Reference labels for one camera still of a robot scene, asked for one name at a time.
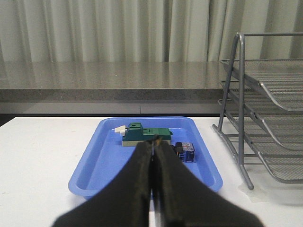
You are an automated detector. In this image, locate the blue plastic tray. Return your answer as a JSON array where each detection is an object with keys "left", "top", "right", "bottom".
[{"left": 68, "top": 116, "right": 223, "bottom": 200}]

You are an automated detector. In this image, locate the grey metal rack frame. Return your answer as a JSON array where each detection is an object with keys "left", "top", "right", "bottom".
[{"left": 213, "top": 32, "right": 303, "bottom": 189}]

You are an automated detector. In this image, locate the red emergency stop button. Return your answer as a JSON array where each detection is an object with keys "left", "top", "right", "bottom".
[{"left": 171, "top": 142, "right": 195, "bottom": 162}]

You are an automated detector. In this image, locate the green terminal block component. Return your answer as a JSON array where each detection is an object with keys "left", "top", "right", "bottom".
[{"left": 114, "top": 122, "right": 173, "bottom": 147}]

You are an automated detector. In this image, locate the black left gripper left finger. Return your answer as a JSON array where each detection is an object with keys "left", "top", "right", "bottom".
[{"left": 53, "top": 141, "right": 152, "bottom": 227}]

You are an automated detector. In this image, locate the grey stone counter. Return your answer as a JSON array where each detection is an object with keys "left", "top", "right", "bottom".
[{"left": 0, "top": 61, "right": 226, "bottom": 102}]

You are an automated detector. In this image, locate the silver mesh tray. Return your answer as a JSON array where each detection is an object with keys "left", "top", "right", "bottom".
[
  {"left": 219, "top": 58, "right": 303, "bottom": 112},
  {"left": 218, "top": 80, "right": 303, "bottom": 150},
  {"left": 219, "top": 132, "right": 303, "bottom": 184}
]

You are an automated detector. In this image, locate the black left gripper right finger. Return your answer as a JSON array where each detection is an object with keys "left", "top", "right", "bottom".
[{"left": 152, "top": 137, "right": 263, "bottom": 227}]

